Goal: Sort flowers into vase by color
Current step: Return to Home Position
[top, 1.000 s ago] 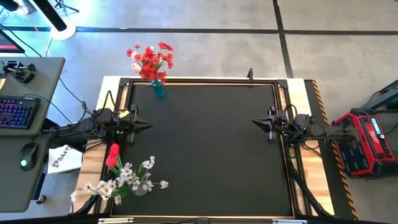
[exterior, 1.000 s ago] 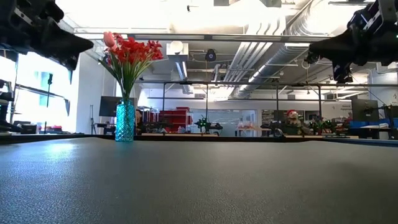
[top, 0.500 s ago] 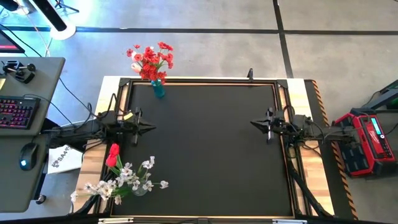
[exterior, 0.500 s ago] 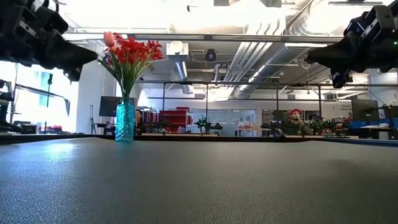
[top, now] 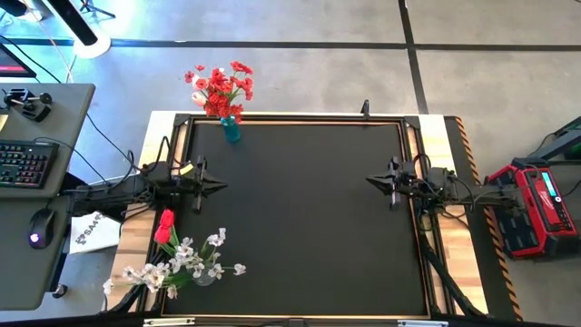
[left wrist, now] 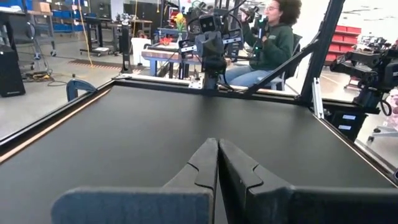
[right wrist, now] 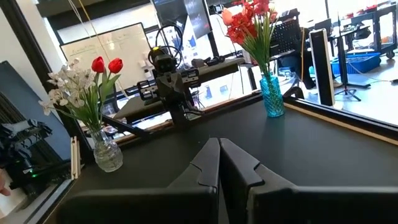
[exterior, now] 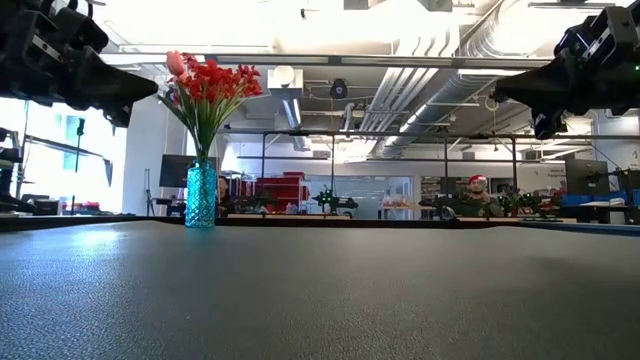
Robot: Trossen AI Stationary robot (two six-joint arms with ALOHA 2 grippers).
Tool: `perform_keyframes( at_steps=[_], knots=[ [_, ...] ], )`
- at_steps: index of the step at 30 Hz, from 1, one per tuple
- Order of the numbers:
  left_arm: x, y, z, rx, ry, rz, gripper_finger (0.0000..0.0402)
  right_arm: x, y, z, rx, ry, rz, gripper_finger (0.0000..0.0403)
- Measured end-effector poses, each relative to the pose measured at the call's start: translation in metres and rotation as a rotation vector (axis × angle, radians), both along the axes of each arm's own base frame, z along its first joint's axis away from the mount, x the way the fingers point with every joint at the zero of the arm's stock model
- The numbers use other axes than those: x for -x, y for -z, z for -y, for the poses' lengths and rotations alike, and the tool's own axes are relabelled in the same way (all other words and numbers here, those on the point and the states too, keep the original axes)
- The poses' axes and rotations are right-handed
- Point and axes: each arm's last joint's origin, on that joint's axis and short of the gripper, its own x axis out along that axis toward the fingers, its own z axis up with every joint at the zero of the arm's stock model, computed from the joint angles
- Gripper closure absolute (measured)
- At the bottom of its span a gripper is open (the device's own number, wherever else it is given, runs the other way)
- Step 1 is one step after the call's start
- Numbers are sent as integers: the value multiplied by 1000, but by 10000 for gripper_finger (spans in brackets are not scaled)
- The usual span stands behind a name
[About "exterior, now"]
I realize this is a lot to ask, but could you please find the silver ventilation duct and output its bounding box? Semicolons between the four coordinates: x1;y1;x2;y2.
369;67;506;159

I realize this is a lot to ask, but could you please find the person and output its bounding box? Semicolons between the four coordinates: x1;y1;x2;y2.
217;175;232;216
457;174;506;219

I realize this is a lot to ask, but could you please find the red artificial poppy bunch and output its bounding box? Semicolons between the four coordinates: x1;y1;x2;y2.
158;52;236;164
197;63;264;164

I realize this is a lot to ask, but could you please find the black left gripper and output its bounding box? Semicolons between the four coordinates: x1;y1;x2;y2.
0;0;159;129

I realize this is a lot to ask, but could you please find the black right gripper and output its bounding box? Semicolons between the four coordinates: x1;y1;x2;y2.
492;4;640;141

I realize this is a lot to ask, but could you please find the pink artificial tulip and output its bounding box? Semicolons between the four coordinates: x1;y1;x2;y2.
165;49;189;79

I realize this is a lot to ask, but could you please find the black monitor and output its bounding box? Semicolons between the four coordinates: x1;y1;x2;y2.
564;158;611;197
158;153;220;189

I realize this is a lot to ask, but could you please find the black overhead camera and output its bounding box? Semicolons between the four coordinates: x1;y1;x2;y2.
328;77;350;100

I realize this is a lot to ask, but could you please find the black table mat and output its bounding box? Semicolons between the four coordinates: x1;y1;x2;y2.
0;219;640;360

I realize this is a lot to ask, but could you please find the black aluminium table frame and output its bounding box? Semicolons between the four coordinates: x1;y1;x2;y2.
0;52;640;234

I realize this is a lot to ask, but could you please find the red storage bin rack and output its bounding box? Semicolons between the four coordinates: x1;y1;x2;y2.
227;171;310;216

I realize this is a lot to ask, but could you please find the teal glass vase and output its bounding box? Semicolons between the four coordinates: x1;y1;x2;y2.
184;160;218;230

